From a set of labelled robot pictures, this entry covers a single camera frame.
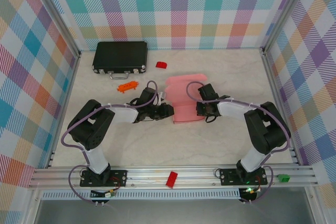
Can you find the pink cloth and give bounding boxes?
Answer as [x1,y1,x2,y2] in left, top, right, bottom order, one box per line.
[165,73,208,125]

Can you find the orange plastic toy piece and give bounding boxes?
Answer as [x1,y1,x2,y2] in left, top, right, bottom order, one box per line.
[117,81,139,94]

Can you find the white slotted cable duct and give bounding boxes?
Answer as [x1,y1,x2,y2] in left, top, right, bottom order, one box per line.
[41,188,241,200]

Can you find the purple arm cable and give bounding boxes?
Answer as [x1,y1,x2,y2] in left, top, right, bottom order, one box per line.
[185,81,292,205]
[61,81,159,206]

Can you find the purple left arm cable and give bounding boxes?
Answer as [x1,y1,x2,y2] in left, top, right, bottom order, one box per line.
[61,81,159,206]

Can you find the aluminium side rail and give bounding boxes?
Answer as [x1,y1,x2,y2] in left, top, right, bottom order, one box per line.
[46,50,81,168]
[259,48,300,166]

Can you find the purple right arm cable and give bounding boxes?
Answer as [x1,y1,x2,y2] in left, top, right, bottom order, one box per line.
[185,81,292,205]

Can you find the aluminium frame rail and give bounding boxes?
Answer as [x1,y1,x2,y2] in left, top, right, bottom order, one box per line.
[28,165,318,190]

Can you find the black carrying case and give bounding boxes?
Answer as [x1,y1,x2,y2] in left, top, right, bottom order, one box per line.
[91,41,148,81]

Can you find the aluminium frame post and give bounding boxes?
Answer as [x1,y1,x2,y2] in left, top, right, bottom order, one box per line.
[30,0,82,57]
[259,0,313,53]

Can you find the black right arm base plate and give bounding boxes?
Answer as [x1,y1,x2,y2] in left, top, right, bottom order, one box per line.
[219,168,268,186]

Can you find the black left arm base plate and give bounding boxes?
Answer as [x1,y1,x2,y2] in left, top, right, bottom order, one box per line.
[80,169,128,188]

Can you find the red toy brick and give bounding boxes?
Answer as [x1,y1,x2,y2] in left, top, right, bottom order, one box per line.
[165,171,179,189]

